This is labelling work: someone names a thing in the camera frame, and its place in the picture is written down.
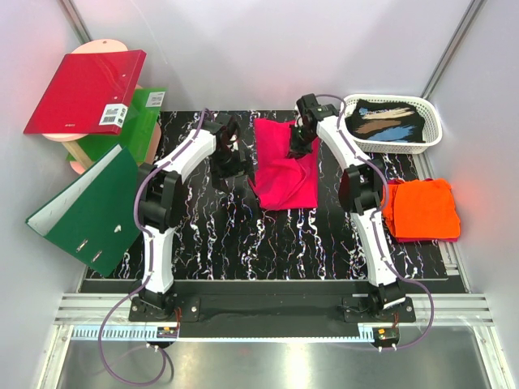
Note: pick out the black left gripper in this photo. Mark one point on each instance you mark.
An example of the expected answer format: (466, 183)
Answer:
(239, 169)

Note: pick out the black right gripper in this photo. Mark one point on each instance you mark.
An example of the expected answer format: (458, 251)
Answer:
(295, 150)

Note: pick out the magenta pink t shirt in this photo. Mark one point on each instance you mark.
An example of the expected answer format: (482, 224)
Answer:
(283, 183)

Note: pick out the white plastic basket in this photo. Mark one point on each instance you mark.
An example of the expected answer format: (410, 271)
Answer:
(432, 133)

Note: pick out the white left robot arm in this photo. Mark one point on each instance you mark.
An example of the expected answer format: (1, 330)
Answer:
(161, 195)

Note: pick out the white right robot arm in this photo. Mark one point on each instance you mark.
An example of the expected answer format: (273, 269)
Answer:
(361, 193)

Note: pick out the black printed t shirt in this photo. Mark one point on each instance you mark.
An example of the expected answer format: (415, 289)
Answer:
(397, 122)

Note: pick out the light green folder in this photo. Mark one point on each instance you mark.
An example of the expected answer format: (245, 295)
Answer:
(140, 132)

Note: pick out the orange folded t shirt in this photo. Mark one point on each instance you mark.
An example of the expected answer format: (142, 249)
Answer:
(422, 210)

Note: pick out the pink wooden stool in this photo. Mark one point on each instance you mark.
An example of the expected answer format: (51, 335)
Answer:
(77, 158)

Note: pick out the dark green ring binder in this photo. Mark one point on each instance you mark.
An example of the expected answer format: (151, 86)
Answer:
(92, 219)

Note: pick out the red ring binder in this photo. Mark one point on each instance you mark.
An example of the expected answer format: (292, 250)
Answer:
(89, 94)

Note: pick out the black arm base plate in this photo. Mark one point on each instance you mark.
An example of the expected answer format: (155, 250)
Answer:
(198, 308)

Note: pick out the aluminium frame rail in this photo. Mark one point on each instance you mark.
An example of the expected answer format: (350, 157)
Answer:
(106, 316)

